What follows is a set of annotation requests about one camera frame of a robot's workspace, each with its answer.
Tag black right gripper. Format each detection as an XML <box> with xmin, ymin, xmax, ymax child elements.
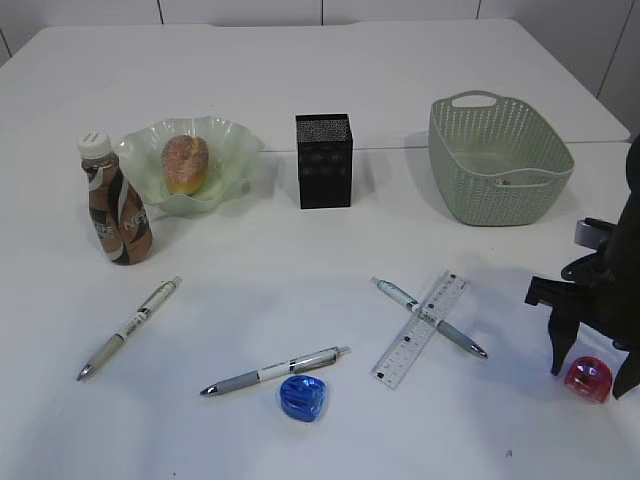
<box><xmin>525</xmin><ymin>197</ymin><xmax>640</xmax><ymax>399</ymax></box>

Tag pink pencil sharpener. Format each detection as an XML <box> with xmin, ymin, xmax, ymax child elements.
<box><xmin>564</xmin><ymin>356</ymin><xmax>613</xmax><ymax>403</ymax></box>

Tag sugared bread roll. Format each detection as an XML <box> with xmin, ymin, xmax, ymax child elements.
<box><xmin>162</xmin><ymin>135</ymin><xmax>209</xmax><ymax>195</ymax></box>

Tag brown Nescafe coffee bottle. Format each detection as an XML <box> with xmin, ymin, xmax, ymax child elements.
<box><xmin>77</xmin><ymin>132</ymin><xmax>153</xmax><ymax>265</ymax></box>

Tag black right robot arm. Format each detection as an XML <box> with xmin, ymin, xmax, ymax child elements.
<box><xmin>525</xmin><ymin>140</ymin><xmax>639</xmax><ymax>399</ymax></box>

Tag grey pen under ruler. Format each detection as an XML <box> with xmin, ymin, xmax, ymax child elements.
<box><xmin>370</xmin><ymin>273</ymin><xmax>488</xmax><ymax>359</ymax></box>

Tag green plastic woven basket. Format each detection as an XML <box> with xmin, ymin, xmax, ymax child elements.
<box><xmin>428</xmin><ymin>91</ymin><xmax>574</xmax><ymax>227</ymax></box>

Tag blue pencil sharpener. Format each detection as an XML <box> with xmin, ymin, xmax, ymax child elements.
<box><xmin>278</xmin><ymin>375</ymin><xmax>327</xmax><ymax>423</ymax></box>

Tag grey white centre pen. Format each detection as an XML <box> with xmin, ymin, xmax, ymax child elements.
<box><xmin>200</xmin><ymin>346</ymin><xmax>351</xmax><ymax>397</ymax></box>

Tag black mesh pen holder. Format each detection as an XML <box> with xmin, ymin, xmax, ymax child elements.
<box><xmin>295</xmin><ymin>113</ymin><xmax>353</xmax><ymax>209</ymax></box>

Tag beige pen on left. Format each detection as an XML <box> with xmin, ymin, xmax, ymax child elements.
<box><xmin>76</xmin><ymin>276</ymin><xmax>182</xmax><ymax>381</ymax></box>

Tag clear plastic ruler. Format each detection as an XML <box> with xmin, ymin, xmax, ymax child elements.
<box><xmin>371</xmin><ymin>271</ymin><xmax>470</xmax><ymax>389</ymax></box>

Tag green wavy glass bowl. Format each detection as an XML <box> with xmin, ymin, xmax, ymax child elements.
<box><xmin>115</xmin><ymin>116</ymin><xmax>264</xmax><ymax>216</ymax></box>

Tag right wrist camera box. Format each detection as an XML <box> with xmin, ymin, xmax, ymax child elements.
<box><xmin>574</xmin><ymin>217</ymin><xmax>616</xmax><ymax>250</ymax></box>

